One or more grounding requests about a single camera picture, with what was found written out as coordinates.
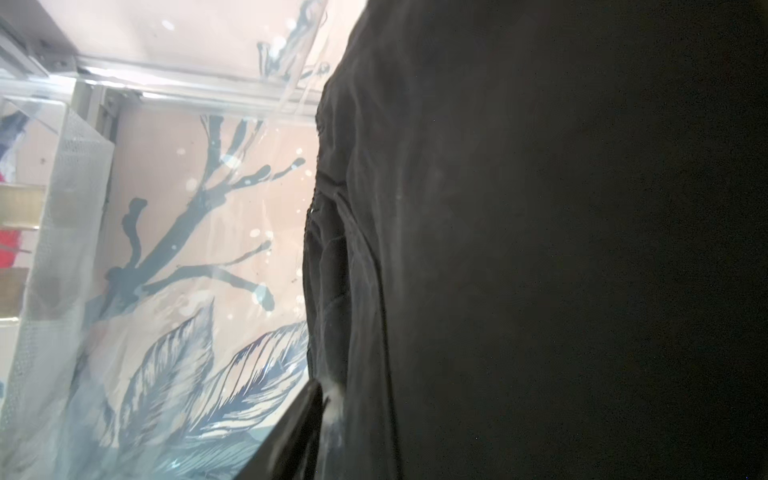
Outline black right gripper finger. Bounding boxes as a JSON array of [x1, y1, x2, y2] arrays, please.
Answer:
[[235, 380, 324, 480]]

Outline black trousers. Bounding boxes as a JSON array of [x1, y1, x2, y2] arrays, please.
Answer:
[[303, 1, 767, 479]]

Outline clear plastic vacuum bag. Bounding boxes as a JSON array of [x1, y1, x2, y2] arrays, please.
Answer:
[[1, 1, 364, 479]]

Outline clear acrylic spice shelf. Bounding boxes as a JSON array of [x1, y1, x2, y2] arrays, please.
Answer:
[[1, 97, 114, 440]]

